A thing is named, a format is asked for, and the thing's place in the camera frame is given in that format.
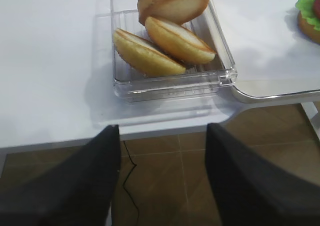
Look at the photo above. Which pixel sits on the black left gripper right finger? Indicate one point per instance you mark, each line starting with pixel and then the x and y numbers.
pixel 251 191

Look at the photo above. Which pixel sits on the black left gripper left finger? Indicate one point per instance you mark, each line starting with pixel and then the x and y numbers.
pixel 77 192

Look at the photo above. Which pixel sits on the green lettuce leaf on bun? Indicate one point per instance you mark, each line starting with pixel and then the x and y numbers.
pixel 306 9

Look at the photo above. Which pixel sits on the white metal tray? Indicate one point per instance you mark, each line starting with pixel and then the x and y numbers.
pixel 270 68

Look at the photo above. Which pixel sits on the golden bun half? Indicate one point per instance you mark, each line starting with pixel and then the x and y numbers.
pixel 143 56
pixel 177 11
pixel 178 41

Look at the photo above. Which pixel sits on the clear bun container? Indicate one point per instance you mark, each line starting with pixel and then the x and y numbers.
pixel 198 79

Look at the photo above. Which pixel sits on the white paper liner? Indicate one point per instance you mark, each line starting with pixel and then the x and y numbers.
pixel 262 36

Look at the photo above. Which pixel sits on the bottom bun on tray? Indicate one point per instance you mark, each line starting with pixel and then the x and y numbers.
pixel 308 29

